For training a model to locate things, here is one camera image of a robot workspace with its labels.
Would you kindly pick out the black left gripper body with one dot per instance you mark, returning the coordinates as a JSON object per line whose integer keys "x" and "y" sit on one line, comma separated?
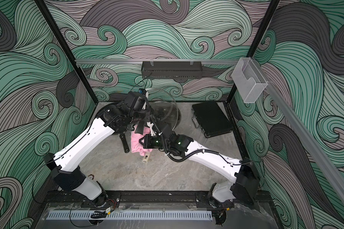
{"x": 143, "y": 116}

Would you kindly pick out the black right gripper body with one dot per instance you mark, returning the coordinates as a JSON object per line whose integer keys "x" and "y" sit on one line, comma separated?
{"x": 153, "y": 142}

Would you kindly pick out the glass lid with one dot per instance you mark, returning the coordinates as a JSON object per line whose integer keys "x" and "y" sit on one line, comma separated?
{"x": 164, "y": 107}

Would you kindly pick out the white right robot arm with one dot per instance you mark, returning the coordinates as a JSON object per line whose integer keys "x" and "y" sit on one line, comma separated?
{"x": 241, "y": 174}

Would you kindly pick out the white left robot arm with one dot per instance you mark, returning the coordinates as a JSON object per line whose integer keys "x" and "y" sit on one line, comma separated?
{"x": 64, "y": 165}

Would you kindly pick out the black frying pan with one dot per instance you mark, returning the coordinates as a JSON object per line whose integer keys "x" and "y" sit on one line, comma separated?
{"x": 124, "y": 143}

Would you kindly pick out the black case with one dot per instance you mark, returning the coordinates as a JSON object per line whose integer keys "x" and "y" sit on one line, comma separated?
{"x": 211, "y": 119}

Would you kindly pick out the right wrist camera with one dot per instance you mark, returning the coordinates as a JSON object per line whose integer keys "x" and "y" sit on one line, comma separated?
{"x": 150, "y": 126}

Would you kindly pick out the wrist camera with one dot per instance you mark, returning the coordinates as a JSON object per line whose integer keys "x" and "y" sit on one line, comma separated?
{"x": 143, "y": 93}
{"x": 150, "y": 126}

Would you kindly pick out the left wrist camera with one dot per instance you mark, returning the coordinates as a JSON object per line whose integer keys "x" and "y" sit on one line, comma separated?
{"x": 143, "y": 93}

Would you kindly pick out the black wall shelf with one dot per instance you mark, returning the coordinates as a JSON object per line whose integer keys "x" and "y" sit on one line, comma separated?
{"x": 171, "y": 70}

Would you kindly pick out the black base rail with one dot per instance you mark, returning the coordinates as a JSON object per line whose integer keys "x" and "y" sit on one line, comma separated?
{"x": 199, "y": 199}

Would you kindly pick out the clear wall bin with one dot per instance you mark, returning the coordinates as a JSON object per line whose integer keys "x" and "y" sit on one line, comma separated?
{"x": 249, "y": 79}

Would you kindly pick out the white cable duct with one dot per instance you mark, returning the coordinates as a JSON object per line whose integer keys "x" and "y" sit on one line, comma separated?
{"x": 133, "y": 215}

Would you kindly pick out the aluminium right rail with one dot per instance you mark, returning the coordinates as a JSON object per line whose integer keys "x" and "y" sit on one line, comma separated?
{"x": 279, "y": 89}

